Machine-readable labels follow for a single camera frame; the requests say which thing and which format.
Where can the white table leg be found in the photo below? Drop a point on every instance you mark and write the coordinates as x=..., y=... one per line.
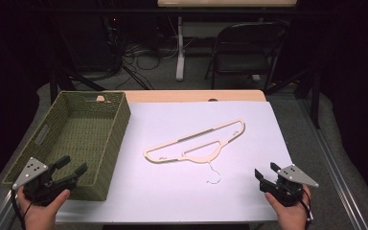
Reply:
x=180, y=51

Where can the light wooden table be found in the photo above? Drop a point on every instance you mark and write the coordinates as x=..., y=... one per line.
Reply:
x=191, y=95

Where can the person's right hand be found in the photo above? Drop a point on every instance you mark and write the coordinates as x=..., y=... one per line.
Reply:
x=289, y=214

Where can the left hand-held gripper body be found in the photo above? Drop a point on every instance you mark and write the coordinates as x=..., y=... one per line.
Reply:
x=36, y=182

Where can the person's left hand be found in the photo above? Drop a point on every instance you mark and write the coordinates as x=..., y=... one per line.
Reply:
x=41, y=211

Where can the black folding chair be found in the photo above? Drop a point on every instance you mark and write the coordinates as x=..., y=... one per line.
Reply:
x=246, y=52

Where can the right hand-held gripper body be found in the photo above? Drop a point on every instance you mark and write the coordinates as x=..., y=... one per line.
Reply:
x=289, y=185

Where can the green woven basket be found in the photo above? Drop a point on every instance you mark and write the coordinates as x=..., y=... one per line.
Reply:
x=76, y=140

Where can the black metal stand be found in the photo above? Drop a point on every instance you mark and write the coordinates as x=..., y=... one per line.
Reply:
x=65, y=80
x=310, y=89

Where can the white sheet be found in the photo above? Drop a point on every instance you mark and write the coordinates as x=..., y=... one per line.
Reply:
x=198, y=191

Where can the beige clothes hanger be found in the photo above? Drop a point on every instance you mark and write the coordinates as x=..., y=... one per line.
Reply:
x=198, y=143

